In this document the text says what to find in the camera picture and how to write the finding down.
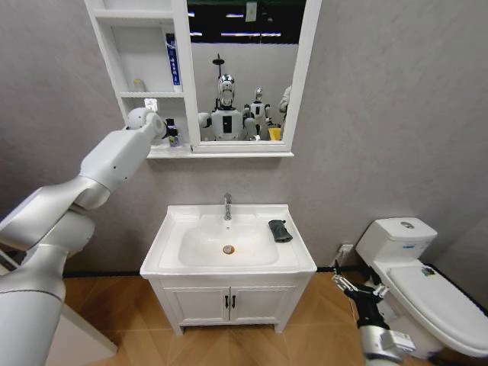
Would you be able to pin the small jar with yellow lid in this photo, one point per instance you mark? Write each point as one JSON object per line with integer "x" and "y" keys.
{"x": 137, "y": 86}

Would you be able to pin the white counter unit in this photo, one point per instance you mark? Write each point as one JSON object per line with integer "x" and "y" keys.
{"x": 84, "y": 337}

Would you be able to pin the white wall cabinet with shelves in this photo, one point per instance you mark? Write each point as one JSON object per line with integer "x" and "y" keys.
{"x": 145, "y": 61}

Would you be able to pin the chrome toilet flush button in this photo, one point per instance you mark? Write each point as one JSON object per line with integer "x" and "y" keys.
{"x": 407, "y": 224}

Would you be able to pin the small tag on toilet lid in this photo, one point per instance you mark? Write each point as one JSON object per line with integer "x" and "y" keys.
{"x": 427, "y": 271}

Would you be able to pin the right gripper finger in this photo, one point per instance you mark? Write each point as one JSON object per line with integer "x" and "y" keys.
{"x": 381, "y": 290}
{"x": 340, "y": 281}

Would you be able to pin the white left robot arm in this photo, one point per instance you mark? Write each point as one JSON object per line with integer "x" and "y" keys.
{"x": 114, "y": 152}

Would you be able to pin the dark green towel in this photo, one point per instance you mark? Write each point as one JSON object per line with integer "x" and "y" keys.
{"x": 279, "y": 230}

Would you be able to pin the white toilet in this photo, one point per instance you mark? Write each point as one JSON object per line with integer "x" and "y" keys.
{"x": 415, "y": 289}

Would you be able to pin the white vanity cabinet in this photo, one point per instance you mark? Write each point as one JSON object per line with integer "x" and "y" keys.
{"x": 228, "y": 301}

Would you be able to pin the white ceramic washbasin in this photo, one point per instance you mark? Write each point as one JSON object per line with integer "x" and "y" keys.
{"x": 228, "y": 240}

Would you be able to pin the round metal sink drain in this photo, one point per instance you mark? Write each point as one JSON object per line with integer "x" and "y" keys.
{"x": 228, "y": 249}

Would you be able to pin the pale sticker on mirror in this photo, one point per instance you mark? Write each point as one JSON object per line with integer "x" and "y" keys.
{"x": 250, "y": 11}

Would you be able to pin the blue white facial cleanser tube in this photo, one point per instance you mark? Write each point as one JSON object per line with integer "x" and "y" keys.
{"x": 173, "y": 63}

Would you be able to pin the white framed mirror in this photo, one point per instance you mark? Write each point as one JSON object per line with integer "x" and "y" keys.
{"x": 244, "y": 76}

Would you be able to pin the chrome faucet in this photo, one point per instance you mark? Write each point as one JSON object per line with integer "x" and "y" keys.
{"x": 227, "y": 206}

